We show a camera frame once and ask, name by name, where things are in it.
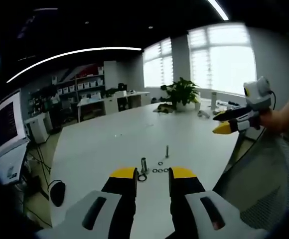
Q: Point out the white upright cylinder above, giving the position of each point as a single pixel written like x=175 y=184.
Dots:
x=214 y=99

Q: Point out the dark clutter on table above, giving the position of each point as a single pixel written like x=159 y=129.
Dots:
x=164 y=108

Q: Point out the white side desk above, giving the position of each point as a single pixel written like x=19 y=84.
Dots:
x=109 y=100

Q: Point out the thin metal threaded stud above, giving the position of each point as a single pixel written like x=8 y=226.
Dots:
x=167 y=151

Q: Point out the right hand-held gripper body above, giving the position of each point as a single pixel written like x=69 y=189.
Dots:
x=256 y=98

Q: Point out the straight ceiling light strip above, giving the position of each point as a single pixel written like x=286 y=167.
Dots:
x=219 y=10

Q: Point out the grey mesh office chair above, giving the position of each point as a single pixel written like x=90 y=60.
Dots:
x=264 y=179

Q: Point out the computer monitor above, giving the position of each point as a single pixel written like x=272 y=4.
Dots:
x=6 y=124

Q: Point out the white floor appliance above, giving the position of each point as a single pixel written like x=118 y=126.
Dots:
x=38 y=129

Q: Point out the large black washer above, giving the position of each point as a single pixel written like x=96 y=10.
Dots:
x=142 y=178

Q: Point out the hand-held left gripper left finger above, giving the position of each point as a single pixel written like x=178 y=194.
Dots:
x=114 y=196

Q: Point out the small white table object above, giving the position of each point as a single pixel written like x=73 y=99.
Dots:
x=203 y=114

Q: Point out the person's right hand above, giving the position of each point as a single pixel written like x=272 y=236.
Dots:
x=275 y=122

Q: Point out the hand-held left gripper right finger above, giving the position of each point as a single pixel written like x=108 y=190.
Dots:
x=189 y=194

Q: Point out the green potted plant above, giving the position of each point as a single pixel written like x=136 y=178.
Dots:
x=183 y=93

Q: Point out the thick metal threaded stud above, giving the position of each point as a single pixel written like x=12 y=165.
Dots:
x=144 y=165

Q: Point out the curved ceiling light strip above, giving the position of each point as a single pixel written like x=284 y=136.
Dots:
x=69 y=54

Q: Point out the black oval object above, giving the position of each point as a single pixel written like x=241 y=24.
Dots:
x=57 y=194

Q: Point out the storage shelf with white bins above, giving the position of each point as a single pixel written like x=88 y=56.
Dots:
x=79 y=85

